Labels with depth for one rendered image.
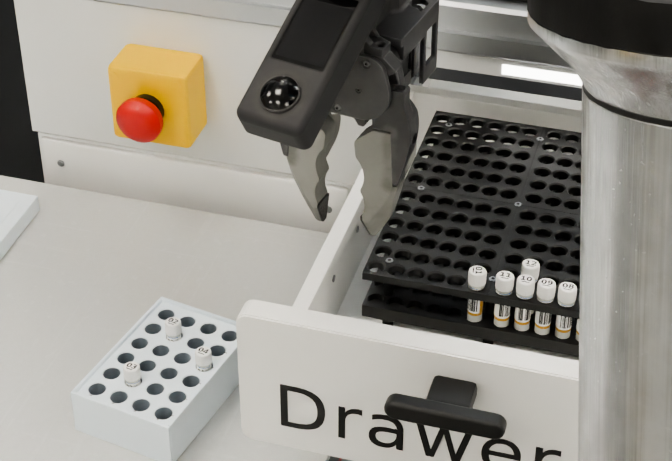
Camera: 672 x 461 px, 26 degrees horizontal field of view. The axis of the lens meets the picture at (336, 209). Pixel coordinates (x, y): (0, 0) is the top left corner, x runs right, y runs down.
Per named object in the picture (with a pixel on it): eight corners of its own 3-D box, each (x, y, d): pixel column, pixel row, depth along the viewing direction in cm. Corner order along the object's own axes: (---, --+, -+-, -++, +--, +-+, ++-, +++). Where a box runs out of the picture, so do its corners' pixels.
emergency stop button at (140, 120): (159, 150, 121) (155, 109, 119) (114, 142, 122) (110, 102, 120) (172, 131, 124) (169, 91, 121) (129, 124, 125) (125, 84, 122)
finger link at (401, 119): (426, 178, 95) (412, 57, 90) (417, 190, 94) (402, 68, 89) (361, 169, 97) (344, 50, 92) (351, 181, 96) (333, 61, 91)
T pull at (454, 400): (503, 443, 87) (504, 426, 87) (382, 418, 89) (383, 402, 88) (514, 403, 90) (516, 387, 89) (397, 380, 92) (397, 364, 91)
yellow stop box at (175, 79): (188, 154, 124) (182, 81, 119) (109, 141, 125) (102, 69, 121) (209, 124, 128) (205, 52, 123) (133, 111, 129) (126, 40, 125)
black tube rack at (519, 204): (607, 390, 100) (618, 318, 96) (361, 342, 104) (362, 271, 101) (645, 210, 118) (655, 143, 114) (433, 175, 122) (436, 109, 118)
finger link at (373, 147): (439, 203, 101) (426, 85, 96) (405, 249, 97) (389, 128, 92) (398, 197, 102) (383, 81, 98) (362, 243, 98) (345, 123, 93)
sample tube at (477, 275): (464, 327, 101) (468, 275, 98) (465, 316, 102) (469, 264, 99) (482, 328, 101) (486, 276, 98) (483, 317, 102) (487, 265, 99)
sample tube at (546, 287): (548, 342, 100) (554, 290, 97) (530, 339, 100) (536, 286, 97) (551, 331, 101) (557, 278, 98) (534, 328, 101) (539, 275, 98)
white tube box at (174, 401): (171, 466, 105) (168, 428, 103) (75, 430, 108) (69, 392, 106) (255, 363, 114) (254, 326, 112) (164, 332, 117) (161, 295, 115)
